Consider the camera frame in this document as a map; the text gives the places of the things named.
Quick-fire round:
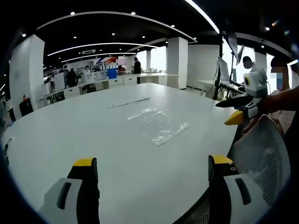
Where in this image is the black stand with panel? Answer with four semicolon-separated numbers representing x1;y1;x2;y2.
221;31;245;84

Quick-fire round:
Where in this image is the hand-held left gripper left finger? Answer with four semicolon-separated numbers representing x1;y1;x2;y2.
38;157;100;224

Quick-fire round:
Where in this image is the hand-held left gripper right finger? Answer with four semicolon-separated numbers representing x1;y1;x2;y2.
207;154;260;224

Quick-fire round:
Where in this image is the computer monitor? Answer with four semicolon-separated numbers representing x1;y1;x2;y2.
217;56;231;83

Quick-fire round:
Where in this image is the black cable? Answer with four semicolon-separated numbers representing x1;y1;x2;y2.
4;138;13;165

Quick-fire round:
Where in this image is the white desk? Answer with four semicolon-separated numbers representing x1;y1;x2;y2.
197;80;245;100

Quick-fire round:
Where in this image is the long white counter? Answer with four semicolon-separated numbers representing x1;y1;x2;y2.
42;72;181;100

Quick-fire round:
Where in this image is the person's right hand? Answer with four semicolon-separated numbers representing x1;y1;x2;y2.
258;93;281;115

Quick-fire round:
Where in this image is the crinkled clear food packaging bag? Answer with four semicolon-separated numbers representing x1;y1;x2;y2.
127;107;191;147

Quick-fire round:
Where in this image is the grey mesh office chair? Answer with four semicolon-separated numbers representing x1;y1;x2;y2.
186;114;292;224

